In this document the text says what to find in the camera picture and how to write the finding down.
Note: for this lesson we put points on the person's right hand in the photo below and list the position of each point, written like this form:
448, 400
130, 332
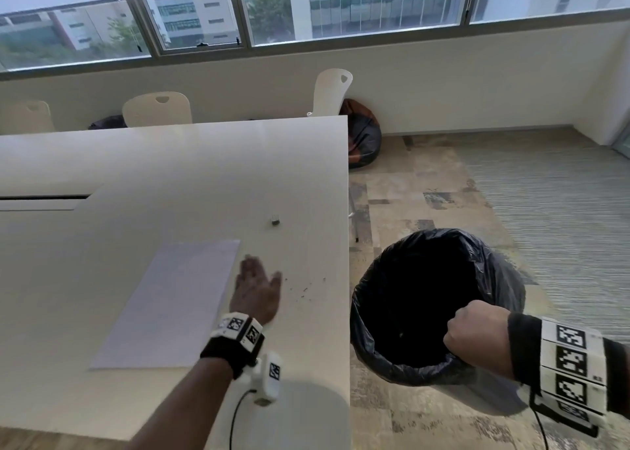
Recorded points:
480, 339

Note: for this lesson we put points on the person's left hand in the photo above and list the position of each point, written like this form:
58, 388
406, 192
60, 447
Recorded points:
253, 294

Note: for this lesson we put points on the person's right fingers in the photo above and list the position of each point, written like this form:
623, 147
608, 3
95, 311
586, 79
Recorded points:
455, 336

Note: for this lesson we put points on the person's left thumb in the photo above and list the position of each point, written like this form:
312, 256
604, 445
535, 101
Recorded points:
275, 280

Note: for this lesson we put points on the black trash bag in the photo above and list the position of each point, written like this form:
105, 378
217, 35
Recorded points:
497, 277

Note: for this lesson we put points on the person's left forearm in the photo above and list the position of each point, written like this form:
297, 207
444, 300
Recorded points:
187, 405

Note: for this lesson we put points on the scattered pencil shavings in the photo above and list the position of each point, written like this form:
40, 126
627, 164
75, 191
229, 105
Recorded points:
305, 290

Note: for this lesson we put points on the white paper sheet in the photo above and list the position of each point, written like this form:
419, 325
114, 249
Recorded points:
172, 302

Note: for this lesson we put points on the brown and black bean bag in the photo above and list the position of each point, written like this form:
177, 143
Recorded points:
363, 135

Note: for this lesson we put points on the white plastic chair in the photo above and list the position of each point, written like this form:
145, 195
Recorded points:
25, 116
157, 110
330, 92

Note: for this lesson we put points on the dark bag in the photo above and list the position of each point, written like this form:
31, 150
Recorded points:
106, 122

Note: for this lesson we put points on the grey framed window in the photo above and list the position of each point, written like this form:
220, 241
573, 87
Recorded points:
315, 12

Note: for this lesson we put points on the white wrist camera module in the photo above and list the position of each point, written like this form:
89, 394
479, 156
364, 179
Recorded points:
268, 378

